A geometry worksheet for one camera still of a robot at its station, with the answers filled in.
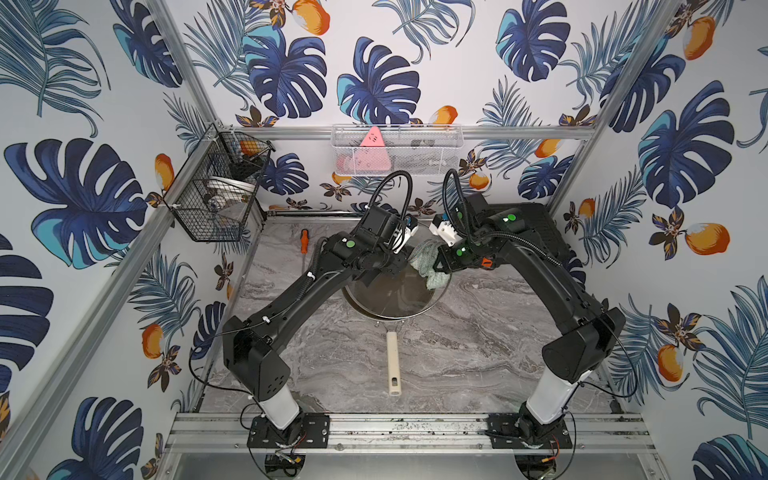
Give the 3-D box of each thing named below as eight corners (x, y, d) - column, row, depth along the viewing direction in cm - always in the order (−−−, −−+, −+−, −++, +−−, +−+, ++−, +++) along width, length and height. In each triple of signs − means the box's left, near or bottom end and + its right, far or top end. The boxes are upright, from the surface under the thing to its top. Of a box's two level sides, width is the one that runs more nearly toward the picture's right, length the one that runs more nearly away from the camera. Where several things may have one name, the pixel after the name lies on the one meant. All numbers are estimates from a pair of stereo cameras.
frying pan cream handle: (389, 405, 81) (389, 392, 70) (386, 348, 91) (387, 329, 80) (399, 405, 81) (401, 392, 71) (396, 347, 91) (397, 329, 81)
